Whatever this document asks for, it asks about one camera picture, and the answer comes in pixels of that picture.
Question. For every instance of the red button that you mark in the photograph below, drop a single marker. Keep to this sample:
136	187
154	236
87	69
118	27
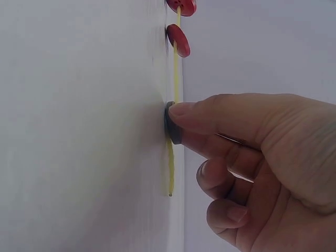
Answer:
183	6
179	40

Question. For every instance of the dark grey button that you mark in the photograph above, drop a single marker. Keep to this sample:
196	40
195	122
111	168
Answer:
173	134

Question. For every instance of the person's right hand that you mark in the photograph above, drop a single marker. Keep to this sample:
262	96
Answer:
288	162

